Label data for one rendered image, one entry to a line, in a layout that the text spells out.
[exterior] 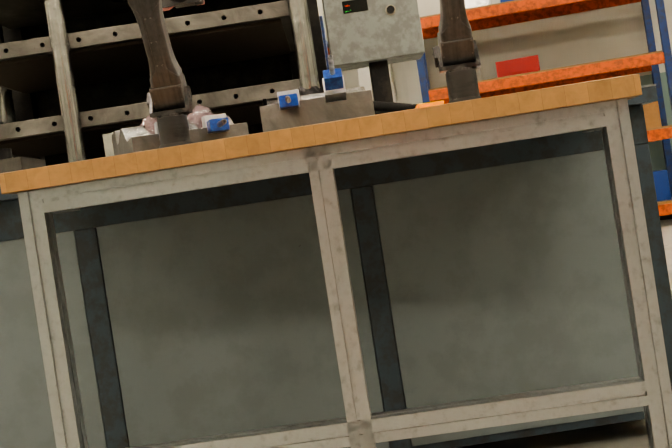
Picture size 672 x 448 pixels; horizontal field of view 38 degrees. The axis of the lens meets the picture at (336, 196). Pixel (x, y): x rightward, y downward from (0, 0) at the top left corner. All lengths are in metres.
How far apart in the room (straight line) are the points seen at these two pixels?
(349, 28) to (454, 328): 1.24
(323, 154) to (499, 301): 0.64
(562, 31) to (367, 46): 6.02
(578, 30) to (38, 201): 7.52
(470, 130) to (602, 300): 0.65
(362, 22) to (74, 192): 1.49
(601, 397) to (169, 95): 1.03
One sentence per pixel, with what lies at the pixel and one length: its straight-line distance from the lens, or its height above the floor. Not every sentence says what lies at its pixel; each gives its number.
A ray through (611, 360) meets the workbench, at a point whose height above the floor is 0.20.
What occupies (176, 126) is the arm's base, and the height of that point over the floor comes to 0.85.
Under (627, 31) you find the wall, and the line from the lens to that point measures 9.12.
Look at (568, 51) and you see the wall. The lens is 9.03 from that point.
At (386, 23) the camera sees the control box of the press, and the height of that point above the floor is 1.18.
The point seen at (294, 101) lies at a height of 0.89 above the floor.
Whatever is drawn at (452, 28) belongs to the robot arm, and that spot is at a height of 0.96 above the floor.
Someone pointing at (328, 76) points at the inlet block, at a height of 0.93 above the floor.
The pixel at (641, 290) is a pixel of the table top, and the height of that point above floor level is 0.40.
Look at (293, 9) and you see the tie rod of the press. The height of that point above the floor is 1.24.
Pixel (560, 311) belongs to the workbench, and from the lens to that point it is 2.27.
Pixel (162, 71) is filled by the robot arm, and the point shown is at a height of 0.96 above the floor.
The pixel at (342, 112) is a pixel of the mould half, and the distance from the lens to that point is 2.22.
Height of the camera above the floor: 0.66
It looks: level
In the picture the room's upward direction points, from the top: 9 degrees counter-clockwise
